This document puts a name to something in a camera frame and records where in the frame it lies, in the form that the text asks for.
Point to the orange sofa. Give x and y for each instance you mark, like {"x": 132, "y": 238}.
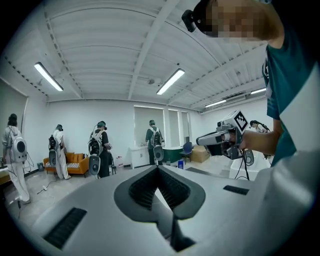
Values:
{"x": 75, "y": 160}

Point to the blue chair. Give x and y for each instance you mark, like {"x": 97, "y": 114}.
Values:
{"x": 187, "y": 148}

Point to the long ceiling light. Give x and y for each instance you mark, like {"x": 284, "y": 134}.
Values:
{"x": 48, "y": 76}
{"x": 170, "y": 81}
{"x": 258, "y": 91}
{"x": 215, "y": 103}

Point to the white tub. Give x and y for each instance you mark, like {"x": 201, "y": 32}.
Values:
{"x": 237, "y": 170}

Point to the person's right hand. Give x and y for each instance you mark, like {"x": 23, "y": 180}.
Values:
{"x": 231, "y": 140}

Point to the teal bin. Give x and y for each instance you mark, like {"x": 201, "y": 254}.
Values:
{"x": 40, "y": 167}

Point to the cardboard box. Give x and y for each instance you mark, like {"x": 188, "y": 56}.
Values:
{"x": 200, "y": 153}

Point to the black head-worn camera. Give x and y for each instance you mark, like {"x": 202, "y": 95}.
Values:
{"x": 190, "y": 18}

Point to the white power strip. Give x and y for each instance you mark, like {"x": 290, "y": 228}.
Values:
{"x": 45, "y": 187}

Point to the grey backpack rig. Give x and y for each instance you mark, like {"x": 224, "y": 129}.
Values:
{"x": 19, "y": 147}
{"x": 94, "y": 166}
{"x": 158, "y": 154}
{"x": 249, "y": 157}
{"x": 53, "y": 157}

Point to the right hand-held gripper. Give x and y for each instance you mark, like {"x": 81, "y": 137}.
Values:
{"x": 240, "y": 121}

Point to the wide grey window blind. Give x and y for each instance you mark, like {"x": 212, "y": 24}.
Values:
{"x": 142, "y": 120}
{"x": 12, "y": 100}

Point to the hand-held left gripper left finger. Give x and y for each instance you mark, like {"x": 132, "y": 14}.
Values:
{"x": 95, "y": 212}

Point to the white cabinet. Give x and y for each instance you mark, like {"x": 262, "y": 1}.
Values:
{"x": 137, "y": 157}

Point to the person's head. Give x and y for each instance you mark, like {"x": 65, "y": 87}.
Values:
{"x": 270, "y": 22}

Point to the person's shirt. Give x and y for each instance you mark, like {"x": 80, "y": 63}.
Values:
{"x": 287, "y": 82}

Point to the person's right forearm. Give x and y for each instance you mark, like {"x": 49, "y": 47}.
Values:
{"x": 260, "y": 142}

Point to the dark green counter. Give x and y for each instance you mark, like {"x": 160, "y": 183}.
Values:
{"x": 172, "y": 153}

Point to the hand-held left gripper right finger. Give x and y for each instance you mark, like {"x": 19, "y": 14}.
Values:
{"x": 220, "y": 200}

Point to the narrow grey window blind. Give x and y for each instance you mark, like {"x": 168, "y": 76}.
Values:
{"x": 184, "y": 127}
{"x": 173, "y": 127}

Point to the folding chair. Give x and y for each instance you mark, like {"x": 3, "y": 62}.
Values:
{"x": 113, "y": 165}

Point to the clear water jug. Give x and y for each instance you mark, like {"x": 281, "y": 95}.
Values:
{"x": 120, "y": 163}

